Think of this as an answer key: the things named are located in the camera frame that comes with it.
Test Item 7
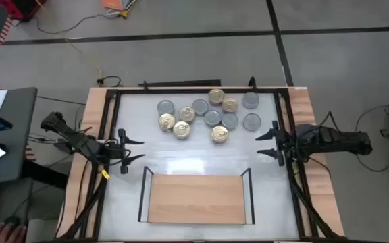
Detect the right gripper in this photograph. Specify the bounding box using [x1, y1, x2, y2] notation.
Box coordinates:
[255, 120, 301, 167]

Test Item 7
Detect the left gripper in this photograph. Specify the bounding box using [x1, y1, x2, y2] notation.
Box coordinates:
[105, 128, 147, 175]

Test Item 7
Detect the gold salmon can torn label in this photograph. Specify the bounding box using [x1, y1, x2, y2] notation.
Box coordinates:
[157, 113, 177, 132]

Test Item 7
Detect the white glossy table sheet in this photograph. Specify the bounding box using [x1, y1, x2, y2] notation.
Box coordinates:
[98, 92, 300, 241]

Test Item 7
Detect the black flat bar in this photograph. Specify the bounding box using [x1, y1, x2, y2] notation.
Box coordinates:
[138, 78, 222, 88]

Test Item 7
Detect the small desk with white top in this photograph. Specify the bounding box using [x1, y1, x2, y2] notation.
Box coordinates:
[0, 86, 69, 190]

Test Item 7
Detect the black computer mouse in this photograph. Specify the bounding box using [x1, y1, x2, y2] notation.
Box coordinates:
[2, 215, 22, 226]

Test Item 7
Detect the orange flat box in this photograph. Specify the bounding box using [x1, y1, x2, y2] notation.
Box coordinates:
[100, 0, 131, 11]

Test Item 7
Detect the person's hand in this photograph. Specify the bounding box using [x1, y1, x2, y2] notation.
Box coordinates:
[0, 221, 28, 243]

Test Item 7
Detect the red case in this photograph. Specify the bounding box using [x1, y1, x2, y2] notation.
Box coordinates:
[0, 0, 47, 22]

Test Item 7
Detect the black cable loop with plug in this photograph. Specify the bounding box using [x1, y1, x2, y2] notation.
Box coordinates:
[96, 75, 123, 88]

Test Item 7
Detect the wooden shelf with black frame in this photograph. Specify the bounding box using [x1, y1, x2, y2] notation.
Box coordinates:
[137, 166, 256, 225]

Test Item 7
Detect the yellow hanging cable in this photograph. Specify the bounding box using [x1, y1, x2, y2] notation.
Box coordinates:
[35, 0, 103, 82]

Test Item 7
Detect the black floor cable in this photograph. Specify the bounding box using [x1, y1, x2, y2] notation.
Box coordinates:
[14, 12, 114, 35]
[355, 104, 389, 173]

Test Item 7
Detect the white cable with yellow plug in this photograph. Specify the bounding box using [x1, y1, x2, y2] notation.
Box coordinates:
[105, 0, 138, 19]

